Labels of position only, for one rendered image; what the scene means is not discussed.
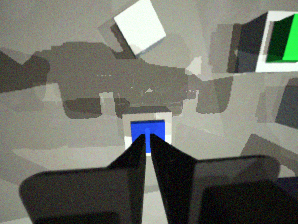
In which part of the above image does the blue button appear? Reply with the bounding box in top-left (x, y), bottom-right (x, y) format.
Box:
top-left (122, 106), bottom-right (172, 156)

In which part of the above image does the green button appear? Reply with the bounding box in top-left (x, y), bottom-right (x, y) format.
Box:
top-left (234, 11), bottom-right (298, 74)

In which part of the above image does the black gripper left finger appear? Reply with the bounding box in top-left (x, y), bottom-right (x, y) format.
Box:
top-left (19, 134), bottom-right (146, 224)

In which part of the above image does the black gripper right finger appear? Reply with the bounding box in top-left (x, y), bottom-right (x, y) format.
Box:
top-left (149, 133), bottom-right (281, 224)

